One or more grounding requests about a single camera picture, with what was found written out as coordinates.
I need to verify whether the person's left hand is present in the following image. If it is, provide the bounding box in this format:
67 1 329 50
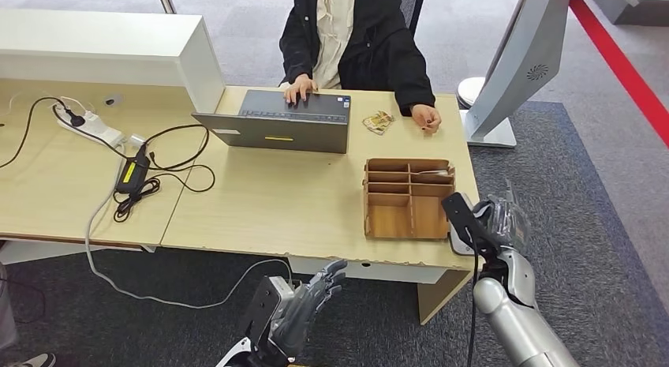
409 103 443 136

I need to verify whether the person's right hand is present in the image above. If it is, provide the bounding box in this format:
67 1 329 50
283 74 319 105

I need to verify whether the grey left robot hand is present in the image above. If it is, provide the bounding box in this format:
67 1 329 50
271 259 349 356

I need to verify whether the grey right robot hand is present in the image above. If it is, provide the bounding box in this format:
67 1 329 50
473 178 532 253

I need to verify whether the gold patterned card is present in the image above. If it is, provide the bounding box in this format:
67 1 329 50
361 110 395 137

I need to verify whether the person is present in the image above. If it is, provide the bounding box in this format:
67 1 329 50
278 0 436 118

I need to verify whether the dark grey laptop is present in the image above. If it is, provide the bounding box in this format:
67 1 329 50
190 88 353 155

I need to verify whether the round white base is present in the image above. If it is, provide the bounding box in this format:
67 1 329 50
456 76 487 110

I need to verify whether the wooden desk leg panel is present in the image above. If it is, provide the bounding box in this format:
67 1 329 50
417 269 474 327

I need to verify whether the wooden compartment organizer box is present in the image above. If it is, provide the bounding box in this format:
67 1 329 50
363 157 457 242

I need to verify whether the silver kiosk stand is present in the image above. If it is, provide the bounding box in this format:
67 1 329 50
459 0 612 148

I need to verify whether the black office chair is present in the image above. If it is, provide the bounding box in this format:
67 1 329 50
399 0 428 36

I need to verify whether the black power adapter yellow label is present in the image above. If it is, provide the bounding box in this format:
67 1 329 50
114 144 151 196

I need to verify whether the white counter partition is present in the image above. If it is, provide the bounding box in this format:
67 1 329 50
0 8 226 114

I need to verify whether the white power strip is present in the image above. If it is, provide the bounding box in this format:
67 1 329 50
54 103 125 148

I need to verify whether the grey display platform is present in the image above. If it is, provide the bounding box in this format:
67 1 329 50
590 0 669 27

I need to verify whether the grey sneaker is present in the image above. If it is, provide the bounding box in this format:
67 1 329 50
7 352 57 367

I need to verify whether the bystander's leg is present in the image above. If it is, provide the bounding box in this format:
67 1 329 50
0 262 19 353

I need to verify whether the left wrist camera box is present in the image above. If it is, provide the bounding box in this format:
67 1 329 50
241 275 297 351

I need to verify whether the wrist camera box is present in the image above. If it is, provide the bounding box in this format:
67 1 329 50
441 192 492 257
241 275 297 351

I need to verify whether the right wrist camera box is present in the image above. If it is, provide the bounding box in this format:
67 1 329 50
441 192 492 257

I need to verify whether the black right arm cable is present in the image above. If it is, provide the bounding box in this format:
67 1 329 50
464 234 480 367

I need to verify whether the black coiled adapter cable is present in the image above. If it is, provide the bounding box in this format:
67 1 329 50
112 122 216 223

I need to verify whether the black adapter mains cord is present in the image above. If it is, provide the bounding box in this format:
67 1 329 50
50 103 138 162

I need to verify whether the long grey cable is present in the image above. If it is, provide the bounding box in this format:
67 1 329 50
84 144 293 309

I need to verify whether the long black power cable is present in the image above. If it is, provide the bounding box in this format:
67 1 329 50
0 96 86 170

